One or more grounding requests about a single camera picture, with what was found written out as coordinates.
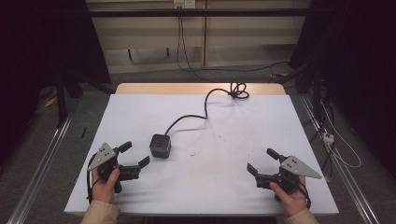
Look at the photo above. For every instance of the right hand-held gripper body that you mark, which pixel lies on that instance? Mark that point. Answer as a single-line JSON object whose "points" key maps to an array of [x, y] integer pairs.
{"points": [[288, 174]]}

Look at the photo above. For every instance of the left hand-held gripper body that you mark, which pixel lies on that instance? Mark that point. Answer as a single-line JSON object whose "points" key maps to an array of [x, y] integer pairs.
{"points": [[106, 161]]}

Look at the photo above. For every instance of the person's right hand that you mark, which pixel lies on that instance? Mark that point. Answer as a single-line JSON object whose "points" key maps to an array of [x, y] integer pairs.
{"points": [[294, 202]]}

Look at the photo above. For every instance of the person's left hand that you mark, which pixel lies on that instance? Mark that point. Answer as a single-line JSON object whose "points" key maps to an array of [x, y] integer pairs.
{"points": [[102, 190]]}

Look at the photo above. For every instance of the black cube power adapter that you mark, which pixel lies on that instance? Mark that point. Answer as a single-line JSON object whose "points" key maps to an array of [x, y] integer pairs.
{"points": [[160, 145]]}

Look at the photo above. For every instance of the small black floor object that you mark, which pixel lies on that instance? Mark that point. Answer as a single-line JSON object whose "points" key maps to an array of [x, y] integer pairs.
{"points": [[83, 132]]}

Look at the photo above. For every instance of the white table mat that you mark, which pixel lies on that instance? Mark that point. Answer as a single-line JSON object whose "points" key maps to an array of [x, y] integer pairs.
{"points": [[211, 174]]}

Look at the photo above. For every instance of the white power strip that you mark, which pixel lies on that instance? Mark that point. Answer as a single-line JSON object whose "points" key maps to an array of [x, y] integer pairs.
{"points": [[328, 137]]}

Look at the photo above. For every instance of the black metal stand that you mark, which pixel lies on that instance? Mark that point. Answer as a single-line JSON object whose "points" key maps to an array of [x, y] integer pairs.
{"points": [[60, 99], [316, 93]]}

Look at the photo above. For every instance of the yellow floor tape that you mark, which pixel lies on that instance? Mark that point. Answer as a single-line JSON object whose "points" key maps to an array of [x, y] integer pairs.
{"points": [[279, 75], [50, 102]]}

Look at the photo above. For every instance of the black curtain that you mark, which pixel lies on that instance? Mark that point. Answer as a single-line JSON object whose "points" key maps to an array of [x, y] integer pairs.
{"points": [[43, 46], [358, 56]]}

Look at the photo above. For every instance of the black horizontal bar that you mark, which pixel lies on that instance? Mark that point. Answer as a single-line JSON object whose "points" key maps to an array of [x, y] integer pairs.
{"points": [[199, 12]]}

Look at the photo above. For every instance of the metal floor rail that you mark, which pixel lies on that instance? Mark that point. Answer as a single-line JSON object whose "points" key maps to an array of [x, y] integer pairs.
{"points": [[40, 168], [345, 174]]}

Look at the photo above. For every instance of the white wall socket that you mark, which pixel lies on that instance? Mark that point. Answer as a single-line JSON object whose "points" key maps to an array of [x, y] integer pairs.
{"points": [[184, 3]]}

